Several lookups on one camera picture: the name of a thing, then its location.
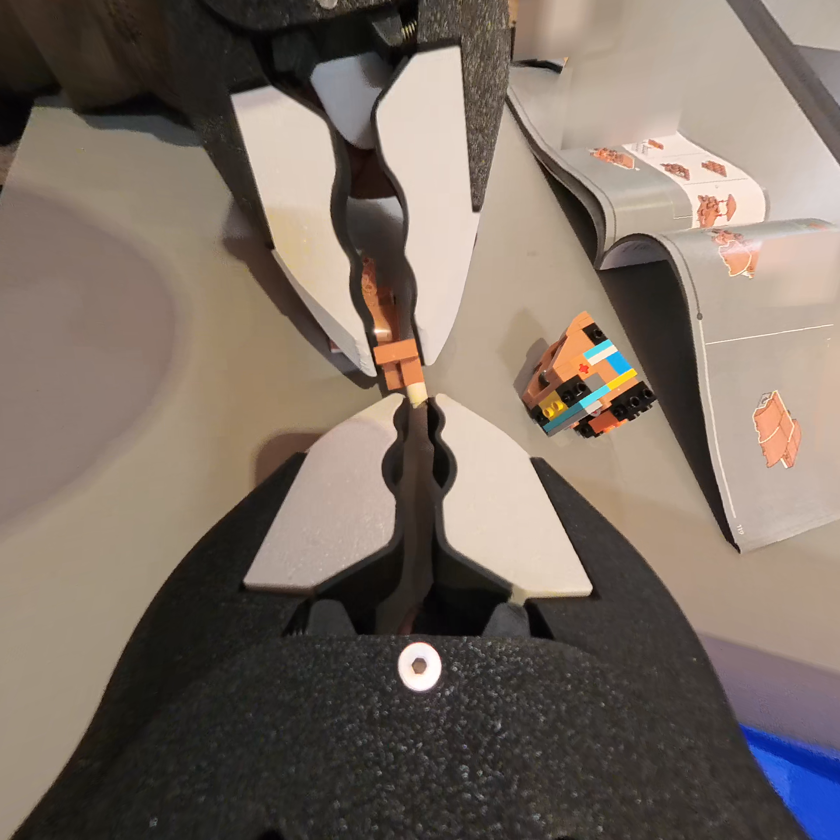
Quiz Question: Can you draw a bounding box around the grey instruction booklet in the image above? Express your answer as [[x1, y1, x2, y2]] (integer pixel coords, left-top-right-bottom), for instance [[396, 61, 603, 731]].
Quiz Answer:
[[505, 59, 840, 553]]

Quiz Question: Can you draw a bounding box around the brown angled toy brick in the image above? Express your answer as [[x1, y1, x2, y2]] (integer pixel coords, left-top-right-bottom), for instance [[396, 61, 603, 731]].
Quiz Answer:
[[373, 338, 424, 395]]

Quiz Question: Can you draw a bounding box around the multicoloured toy brick model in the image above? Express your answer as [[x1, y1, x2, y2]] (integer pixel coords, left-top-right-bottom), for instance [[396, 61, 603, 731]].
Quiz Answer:
[[521, 311, 657, 439]]

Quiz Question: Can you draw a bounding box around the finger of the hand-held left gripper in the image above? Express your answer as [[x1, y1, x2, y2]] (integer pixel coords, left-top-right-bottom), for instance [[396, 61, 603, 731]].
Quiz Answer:
[[230, 84, 379, 376], [373, 43, 481, 368]]

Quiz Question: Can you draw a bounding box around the large blue plastic bin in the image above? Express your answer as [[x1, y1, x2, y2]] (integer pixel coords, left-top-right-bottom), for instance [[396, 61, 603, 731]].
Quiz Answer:
[[738, 722, 840, 840]]

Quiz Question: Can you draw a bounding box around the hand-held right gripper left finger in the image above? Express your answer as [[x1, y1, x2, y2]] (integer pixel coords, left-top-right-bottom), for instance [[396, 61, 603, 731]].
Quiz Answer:
[[243, 394, 406, 593]]

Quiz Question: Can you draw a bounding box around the orange toy brick assembly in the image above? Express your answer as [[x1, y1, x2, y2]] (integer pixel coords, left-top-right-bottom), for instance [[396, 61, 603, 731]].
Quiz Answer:
[[328, 255, 399, 355]]

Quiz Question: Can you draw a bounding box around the grey desk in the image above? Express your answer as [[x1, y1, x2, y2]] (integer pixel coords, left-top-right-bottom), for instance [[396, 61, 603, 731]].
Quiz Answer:
[[0, 0, 840, 828]]

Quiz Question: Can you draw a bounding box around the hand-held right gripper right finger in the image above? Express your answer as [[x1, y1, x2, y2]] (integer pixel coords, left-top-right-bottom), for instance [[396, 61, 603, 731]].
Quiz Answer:
[[428, 392, 595, 602]]

